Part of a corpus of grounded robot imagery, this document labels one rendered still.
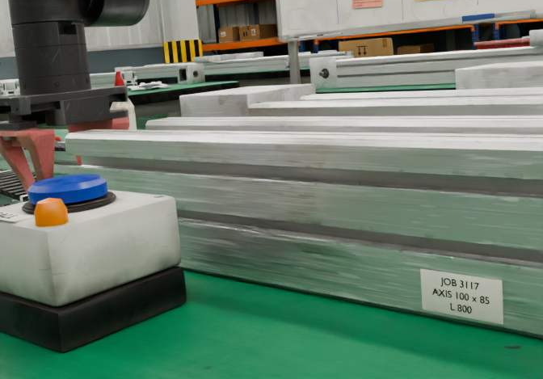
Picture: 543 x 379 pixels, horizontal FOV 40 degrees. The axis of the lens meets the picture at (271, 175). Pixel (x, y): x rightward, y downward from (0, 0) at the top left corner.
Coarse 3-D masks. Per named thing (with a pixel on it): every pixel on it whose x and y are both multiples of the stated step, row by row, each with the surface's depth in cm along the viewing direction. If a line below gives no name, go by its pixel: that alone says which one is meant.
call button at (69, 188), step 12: (48, 180) 39; (60, 180) 39; (72, 180) 38; (84, 180) 38; (96, 180) 38; (36, 192) 37; (48, 192) 37; (60, 192) 37; (72, 192) 37; (84, 192) 38; (96, 192) 38
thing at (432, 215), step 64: (192, 128) 54; (256, 128) 50; (320, 128) 47; (384, 128) 44; (448, 128) 41; (512, 128) 39; (192, 192) 45; (256, 192) 41; (320, 192) 38; (384, 192) 36; (448, 192) 33; (512, 192) 33; (192, 256) 46; (256, 256) 42; (320, 256) 39; (384, 256) 36; (448, 256) 34; (512, 256) 33; (448, 320) 35; (512, 320) 33
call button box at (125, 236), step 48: (0, 240) 37; (48, 240) 34; (96, 240) 36; (144, 240) 38; (0, 288) 38; (48, 288) 34; (96, 288) 36; (144, 288) 38; (48, 336) 35; (96, 336) 36
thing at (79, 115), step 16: (96, 96) 61; (48, 112) 59; (64, 112) 59; (80, 112) 60; (96, 112) 61; (112, 112) 62; (80, 128) 66; (96, 128) 64; (112, 128) 63; (80, 160) 66
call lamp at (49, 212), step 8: (40, 200) 35; (48, 200) 35; (56, 200) 35; (40, 208) 34; (48, 208) 34; (56, 208) 34; (64, 208) 35; (40, 216) 34; (48, 216) 34; (56, 216) 34; (64, 216) 35; (40, 224) 34; (48, 224) 34; (56, 224) 34
